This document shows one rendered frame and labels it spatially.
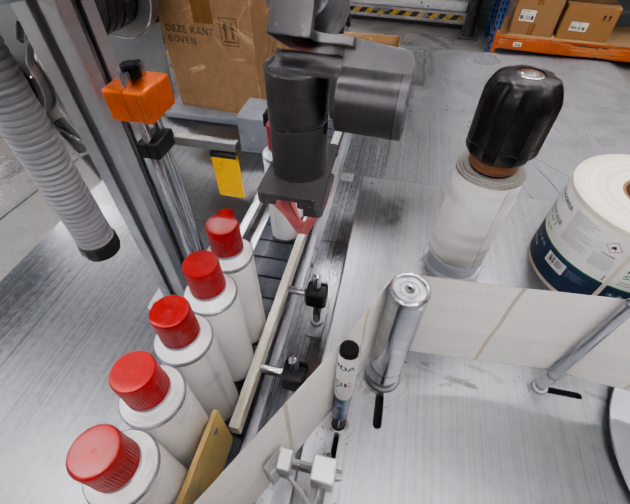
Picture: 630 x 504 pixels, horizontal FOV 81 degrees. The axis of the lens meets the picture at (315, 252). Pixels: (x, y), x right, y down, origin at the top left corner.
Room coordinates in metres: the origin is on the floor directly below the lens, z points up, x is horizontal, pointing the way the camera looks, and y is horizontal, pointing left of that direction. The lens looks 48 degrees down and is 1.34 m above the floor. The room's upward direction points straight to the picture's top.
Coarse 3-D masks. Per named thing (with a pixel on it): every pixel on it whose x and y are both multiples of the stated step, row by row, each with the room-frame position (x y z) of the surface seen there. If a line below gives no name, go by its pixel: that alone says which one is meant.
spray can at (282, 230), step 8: (264, 152) 0.45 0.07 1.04; (264, 160) 0.45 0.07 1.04; (264, 168) 0.45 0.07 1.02; (272, 208) 0.44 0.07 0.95; (272, 216) 0.44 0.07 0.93; (280, 216) 0.43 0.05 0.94; (272, 224) 0.44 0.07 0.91; (280, 224) 0.43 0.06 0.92; (288, 224) 0.43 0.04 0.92; (272, 232) 0.45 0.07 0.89; (280, 232) 0.43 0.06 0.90; (288, 232) 0.43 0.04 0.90; (296, 232) 0.44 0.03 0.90; (280, 240) 0.43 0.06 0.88; (288, 240) 0.43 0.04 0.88
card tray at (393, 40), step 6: (360, 36) 1.49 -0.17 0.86; (366, 36) 1.49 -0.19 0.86; (372, 36) 1.48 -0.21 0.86; (378, 36) 1.48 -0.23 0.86; (384, 36) 1.47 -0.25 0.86; (390, 36) 1.47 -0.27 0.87; (396, 36) 1.47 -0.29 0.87; (378, 42) 1.48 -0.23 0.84; (384, 42) 1.47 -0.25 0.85; (390, 42) 1.47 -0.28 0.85; (396, 42) 1.46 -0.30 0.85
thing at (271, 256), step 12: (264, 228) 0.47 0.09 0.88; (312, 228) 0.50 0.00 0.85; (264, 240) 0.44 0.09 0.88; (276, 240) 0.44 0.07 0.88; (264, 252) 0.41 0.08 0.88; (276, 252) 0.41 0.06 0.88; (288, 252) 0.41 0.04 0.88; (264, 264) 0.38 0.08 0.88; (276, 264) 0.38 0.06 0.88; (300, 264) 0.41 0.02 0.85; (264, 276) 0.36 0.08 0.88; (276, 276) 0.36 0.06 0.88; (264, 288) 0.34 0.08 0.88; (276, 288) 0.34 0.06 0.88; (264, 300) 0.31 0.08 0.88; (288, 300) 0.33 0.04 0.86; (276, 336) 0.26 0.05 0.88; (240, 384) 0.19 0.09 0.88; (252, 408) 0.16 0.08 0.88; (228, 420) 0.14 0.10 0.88; (240, 444) 0.12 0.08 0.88; (228, 456) 0.11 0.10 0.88
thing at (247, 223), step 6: (252, 204) 0.44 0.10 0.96; (258, 204) 0.44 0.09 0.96; (252, 210) 0.42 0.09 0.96; (258, 210) 0.43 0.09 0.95; (246, 216) 0.41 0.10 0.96; (252, 216) 0.41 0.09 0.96; (246, 222) 0.40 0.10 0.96; (252, 222) 0.40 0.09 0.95; (240, 228) 0.38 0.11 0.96; (246, 228) 0.38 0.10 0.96; (246, 234) 0.38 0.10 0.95
